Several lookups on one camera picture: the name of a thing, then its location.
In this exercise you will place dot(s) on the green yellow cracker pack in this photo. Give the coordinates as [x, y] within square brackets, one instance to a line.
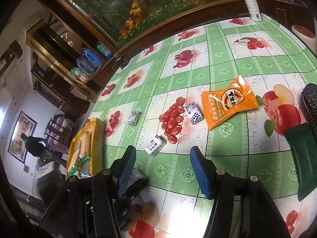
[81, 167]

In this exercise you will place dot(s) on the yellow white tray box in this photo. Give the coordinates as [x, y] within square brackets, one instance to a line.
[88, 141]

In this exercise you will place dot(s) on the green plastic bag on shelf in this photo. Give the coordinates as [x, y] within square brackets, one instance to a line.
[75, 71]

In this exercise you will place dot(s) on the wooden chair with cloth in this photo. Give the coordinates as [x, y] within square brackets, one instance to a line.
[59, 132]

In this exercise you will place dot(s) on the grey thermos jug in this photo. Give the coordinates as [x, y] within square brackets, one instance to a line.
[85, 66]

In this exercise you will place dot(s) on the orange cartoon snack pouch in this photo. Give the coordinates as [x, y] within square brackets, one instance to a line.
[219, 105]

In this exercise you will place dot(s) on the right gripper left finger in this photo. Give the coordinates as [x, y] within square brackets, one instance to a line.
[84, 207]

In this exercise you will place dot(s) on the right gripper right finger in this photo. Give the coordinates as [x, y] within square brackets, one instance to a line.
[259, 215]

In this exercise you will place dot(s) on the small black jar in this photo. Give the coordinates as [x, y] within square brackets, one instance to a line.
[121, 62]

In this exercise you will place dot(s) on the blue thermos jug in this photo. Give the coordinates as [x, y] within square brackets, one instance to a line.
[92, 57]

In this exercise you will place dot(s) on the white spray bottle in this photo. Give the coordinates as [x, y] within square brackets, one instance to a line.
[254, 10]

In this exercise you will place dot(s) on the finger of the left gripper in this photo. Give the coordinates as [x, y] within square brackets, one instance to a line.
[123, 206]

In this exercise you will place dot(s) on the black patterned glasses case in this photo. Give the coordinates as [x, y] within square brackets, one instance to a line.
[309, 104]

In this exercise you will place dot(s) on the dark green snack packet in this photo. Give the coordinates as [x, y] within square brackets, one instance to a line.
[303, 146]

